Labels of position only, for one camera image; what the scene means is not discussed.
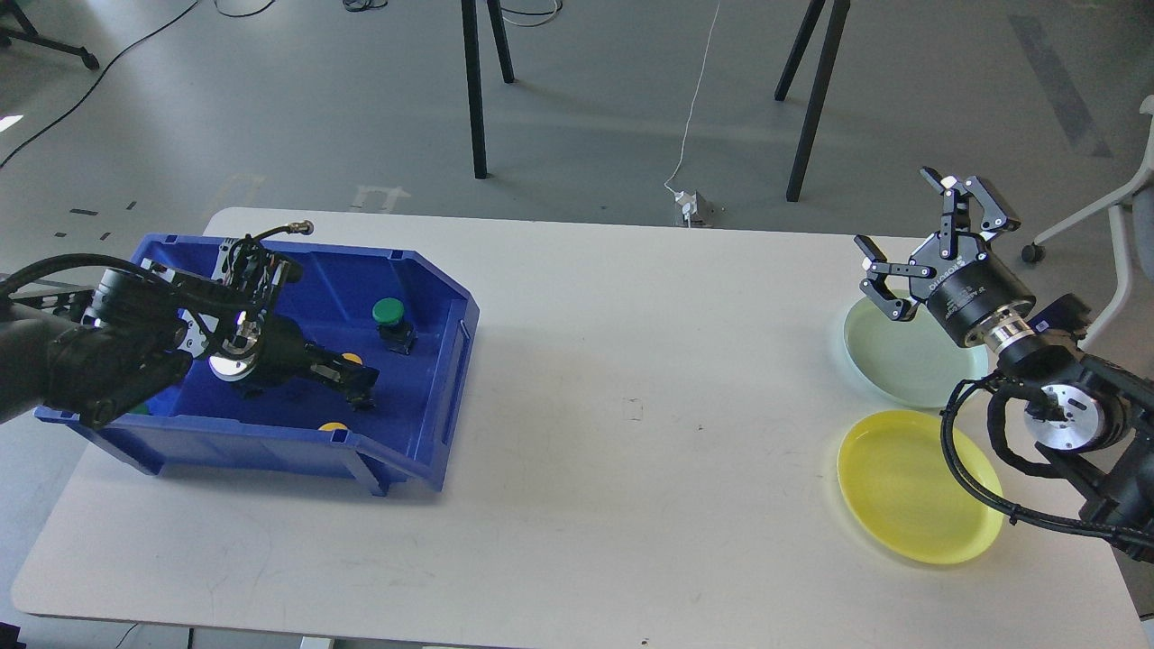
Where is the white power adapter with cable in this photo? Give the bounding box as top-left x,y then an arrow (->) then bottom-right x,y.
664,1 -> 722,229

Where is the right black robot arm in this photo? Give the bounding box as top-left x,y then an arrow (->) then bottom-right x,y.
855,166 -> 1153,562

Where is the pale green plate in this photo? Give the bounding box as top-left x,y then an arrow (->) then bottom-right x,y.
835,298 -> 992,409

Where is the black stand base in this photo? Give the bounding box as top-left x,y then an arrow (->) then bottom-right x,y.
1,1 -> 102,70

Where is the blue plastic bin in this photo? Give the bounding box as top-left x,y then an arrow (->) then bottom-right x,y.
23,233 -> 479,497

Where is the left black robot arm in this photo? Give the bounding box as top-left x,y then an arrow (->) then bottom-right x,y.
1,233 -> 379,430

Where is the green button right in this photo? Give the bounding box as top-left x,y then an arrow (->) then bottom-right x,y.
370,298 -> 417,356

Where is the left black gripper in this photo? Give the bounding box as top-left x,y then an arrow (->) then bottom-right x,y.
209,315 -> 380,411

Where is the black tripod leg right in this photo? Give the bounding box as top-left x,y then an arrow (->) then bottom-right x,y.
774,1 -> 852,203

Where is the yellow plate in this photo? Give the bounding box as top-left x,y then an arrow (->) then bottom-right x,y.
835,410 -> 1003,566

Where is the black floor cable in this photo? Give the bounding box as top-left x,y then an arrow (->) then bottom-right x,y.
0,0 -> 204,170

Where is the black tripod leg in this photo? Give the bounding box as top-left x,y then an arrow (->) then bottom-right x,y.
774,1 -> 852,203
459,1 -> 516,179

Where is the black tripod leg left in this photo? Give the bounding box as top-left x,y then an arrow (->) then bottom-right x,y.
459,1 -> 516,179

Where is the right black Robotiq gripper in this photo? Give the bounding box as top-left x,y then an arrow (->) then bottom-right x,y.
853,166 -> 1037,350

